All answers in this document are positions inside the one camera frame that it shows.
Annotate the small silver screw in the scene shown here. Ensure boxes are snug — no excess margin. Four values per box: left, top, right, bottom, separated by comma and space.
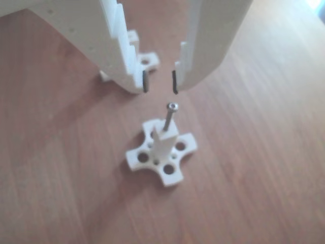
162, 102, 179, 133

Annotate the white cross-base post stand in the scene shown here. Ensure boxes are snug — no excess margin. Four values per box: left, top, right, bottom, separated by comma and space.
99, 29, 161, 82
125, 118, 199, 188

